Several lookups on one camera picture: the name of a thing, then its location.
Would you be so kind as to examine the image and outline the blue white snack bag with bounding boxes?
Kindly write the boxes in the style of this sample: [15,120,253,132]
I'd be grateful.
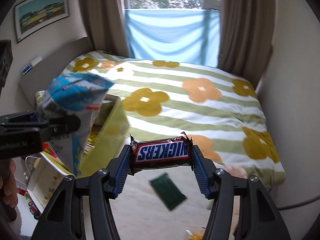
[36,72,114,176]

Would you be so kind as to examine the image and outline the Snickers chocolate bar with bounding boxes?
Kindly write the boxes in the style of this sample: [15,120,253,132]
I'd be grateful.
[129,132,193,175]

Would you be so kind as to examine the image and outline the person's left hand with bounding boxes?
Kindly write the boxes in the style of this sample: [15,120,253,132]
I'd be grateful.
[1,159,18,208]

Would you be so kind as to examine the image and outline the green yellow storage box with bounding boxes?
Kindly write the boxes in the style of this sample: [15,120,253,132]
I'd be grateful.
[27,94,129,212]

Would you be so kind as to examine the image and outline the grey headboard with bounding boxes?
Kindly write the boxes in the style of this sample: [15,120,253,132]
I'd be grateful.
[18,37,93,109]

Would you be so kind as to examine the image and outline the dark green snack packet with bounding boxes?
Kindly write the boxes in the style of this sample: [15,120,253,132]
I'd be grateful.
[149,173,187,211]

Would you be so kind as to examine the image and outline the framed landscape picture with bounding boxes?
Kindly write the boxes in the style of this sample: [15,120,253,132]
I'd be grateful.
[14,0,70,43]

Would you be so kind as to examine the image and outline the striped floral blanket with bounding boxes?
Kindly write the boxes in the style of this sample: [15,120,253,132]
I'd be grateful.
[63,50,286,187]

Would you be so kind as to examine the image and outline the brown left curtain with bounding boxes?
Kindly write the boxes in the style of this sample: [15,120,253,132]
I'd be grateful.
[79,0,129,57]

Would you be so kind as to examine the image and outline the brown curtain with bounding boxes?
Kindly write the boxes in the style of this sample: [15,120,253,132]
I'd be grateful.
[217,0,276,87]
[79,0,129,57]

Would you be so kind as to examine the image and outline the light blue hanging cloth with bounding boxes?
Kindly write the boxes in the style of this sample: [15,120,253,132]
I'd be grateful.
[125,9,220,67]

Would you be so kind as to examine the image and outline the brown right curtain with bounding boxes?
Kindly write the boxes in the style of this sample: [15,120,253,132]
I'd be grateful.
[217,0,276,87]

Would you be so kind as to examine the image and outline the black cable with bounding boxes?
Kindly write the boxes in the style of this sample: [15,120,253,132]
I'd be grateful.
[277,193,320,210]

